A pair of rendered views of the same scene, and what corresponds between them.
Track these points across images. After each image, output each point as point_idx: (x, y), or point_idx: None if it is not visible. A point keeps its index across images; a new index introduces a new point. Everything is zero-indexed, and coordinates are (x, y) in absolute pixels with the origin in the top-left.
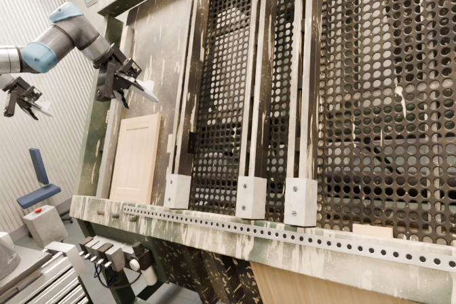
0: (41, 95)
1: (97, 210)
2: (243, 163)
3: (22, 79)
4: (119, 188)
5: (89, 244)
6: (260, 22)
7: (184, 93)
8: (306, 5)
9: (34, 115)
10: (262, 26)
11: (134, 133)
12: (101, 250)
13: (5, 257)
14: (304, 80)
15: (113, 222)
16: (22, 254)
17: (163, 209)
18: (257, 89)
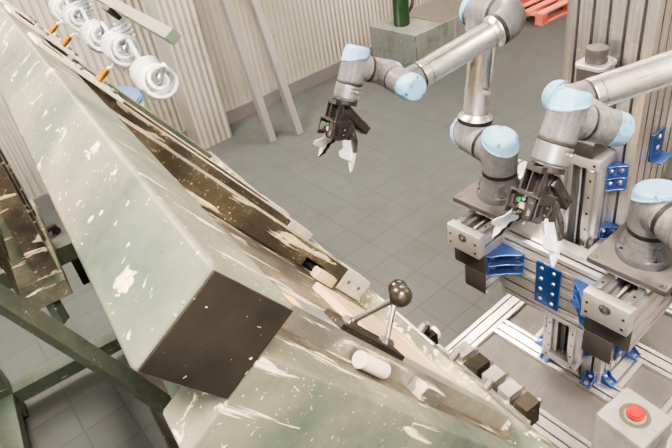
0: (506, 209)
1: (502, 403)
2: (282, 213)
3: (526, 170)
4: (443, 373)
5: (513, 383)
6: (174, 139)
7: (274, 218)
8: (156, 122)
9: (549, 252)
10: (178, 141)
11: (375, 331)
12: (483, 357)
13: (478, 182)
14: (210, 159)
15: (463, 368)
16: (483, 204)
17: (373, 294)
18: (229, 176)
